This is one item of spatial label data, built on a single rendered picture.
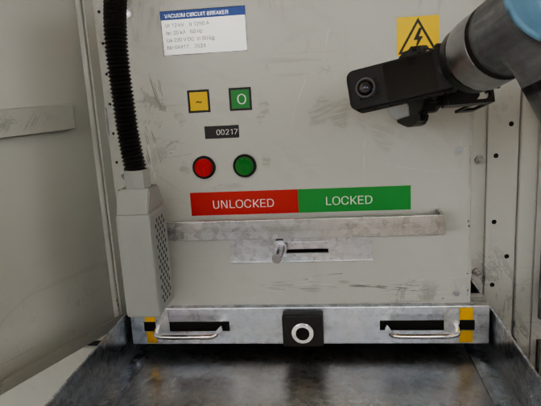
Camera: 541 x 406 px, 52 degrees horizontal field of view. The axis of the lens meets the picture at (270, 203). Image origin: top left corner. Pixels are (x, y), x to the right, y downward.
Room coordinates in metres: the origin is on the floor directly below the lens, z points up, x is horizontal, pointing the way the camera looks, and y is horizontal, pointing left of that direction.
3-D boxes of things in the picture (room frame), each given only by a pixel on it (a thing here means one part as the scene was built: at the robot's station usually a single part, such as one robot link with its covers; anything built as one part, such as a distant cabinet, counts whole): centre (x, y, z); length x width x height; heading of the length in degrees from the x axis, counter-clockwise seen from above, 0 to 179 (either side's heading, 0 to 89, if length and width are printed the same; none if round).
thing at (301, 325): (0.76, -0.04, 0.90); 0.06 x 0.03 x 0.05; 83
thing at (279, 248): (0.77, -0.01, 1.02); 0.06 x 0.02 x 0.04; 173
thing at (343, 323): (0.80, -0.04, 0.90); 0.54 x 0.05 x 0.06; 83
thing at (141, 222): (0.74, 0.18, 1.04); 0.08 x 0.05 x 0.17; 173
